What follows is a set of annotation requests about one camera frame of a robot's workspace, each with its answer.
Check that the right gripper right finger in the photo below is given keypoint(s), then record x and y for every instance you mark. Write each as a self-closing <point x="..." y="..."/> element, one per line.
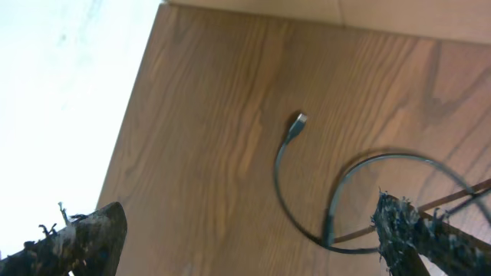
<point x="406" y="234"/>

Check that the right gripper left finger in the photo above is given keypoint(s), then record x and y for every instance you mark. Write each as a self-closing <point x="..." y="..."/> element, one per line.
<point x="88" y="245"/>

